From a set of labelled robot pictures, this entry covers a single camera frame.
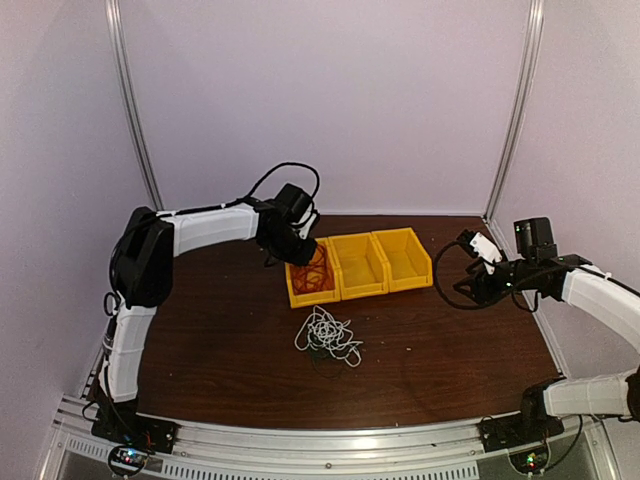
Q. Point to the left aluminium frame post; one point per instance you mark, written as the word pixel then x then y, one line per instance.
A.
pixel 130 104

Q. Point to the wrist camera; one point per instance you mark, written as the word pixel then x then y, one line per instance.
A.
pixel 307 225
pixel 478 246

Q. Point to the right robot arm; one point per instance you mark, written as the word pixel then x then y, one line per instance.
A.
pixel 569 279

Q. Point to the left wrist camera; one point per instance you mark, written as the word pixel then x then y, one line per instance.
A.
pixel 307 225

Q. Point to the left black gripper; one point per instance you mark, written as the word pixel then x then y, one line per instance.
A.
pixel 303 258

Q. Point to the aluminium front rail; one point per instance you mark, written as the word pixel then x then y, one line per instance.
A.
pixel 452 450

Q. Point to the circuit board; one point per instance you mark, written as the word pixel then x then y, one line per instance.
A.
pixel 127 461
pixel 530 462

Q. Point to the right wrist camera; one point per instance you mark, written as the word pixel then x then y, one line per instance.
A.
pixel 478 246

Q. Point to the right circuit board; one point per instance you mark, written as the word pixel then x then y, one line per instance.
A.
pixel 530 462

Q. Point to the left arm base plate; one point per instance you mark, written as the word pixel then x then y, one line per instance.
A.
pixel 144 433

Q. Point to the yellow three-compartment bin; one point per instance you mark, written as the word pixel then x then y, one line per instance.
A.
pixel 354 266

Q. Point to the left circuit board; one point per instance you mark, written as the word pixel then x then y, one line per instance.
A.
pixel 127 461

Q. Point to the aluminium frame post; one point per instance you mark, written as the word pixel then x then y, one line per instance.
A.
pixel 130 104
pixel 529 61

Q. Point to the right aluminium frame post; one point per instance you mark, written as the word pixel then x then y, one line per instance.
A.
pixel 529 61

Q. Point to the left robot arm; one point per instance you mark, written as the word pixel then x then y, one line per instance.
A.
pixel 141 274

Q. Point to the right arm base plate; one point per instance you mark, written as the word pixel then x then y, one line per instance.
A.
pixel 513 431

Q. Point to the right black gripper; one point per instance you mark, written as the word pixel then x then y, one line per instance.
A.
pixel 481 285

